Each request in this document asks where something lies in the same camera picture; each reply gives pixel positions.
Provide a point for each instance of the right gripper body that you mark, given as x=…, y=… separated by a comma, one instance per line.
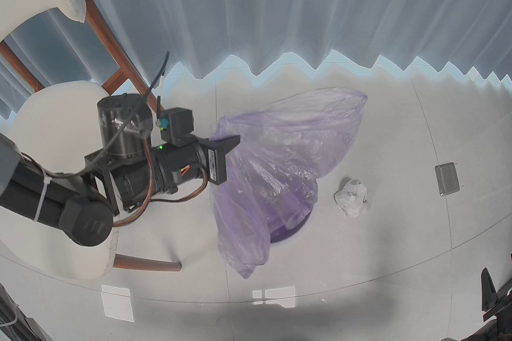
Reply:
x=500, y=313

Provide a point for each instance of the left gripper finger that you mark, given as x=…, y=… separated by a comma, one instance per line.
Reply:
x=227, y=142

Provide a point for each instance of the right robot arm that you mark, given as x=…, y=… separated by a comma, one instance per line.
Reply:
x=496, y=333

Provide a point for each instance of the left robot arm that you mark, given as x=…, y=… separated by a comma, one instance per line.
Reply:
x=48, y=195

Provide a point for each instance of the white trash bin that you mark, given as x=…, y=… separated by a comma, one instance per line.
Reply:
x=306, y=221

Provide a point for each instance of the crumpled white paper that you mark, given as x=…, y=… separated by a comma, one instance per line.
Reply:
x=352, y=197

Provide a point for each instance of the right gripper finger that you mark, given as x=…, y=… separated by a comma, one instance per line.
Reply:
x=507, y=293
x=488, y=291

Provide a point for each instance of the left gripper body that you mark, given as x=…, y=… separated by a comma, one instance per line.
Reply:
x=180, y=167

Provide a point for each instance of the white cushioned wooden chair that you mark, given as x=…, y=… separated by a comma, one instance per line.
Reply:
x=52, y=111

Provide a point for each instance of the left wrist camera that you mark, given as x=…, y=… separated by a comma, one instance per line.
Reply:
x=178, y=123

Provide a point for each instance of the purple plastic bag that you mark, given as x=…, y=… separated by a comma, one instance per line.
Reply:
x=280, y=139

